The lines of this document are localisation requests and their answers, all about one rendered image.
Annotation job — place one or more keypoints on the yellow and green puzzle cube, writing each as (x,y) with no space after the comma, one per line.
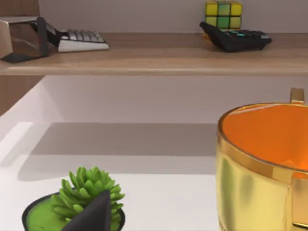
(223,14)

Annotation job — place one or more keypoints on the wooden shelf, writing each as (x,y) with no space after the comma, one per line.
(154,57)

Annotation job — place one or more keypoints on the gold trophy cup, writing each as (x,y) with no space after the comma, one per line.
(255,173)

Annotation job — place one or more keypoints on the black calculator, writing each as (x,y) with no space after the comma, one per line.
(235,39)

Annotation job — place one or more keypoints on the green plant in black pot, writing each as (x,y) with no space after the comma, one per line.
(81,195)

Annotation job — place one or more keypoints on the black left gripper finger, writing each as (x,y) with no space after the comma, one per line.
(96,214)

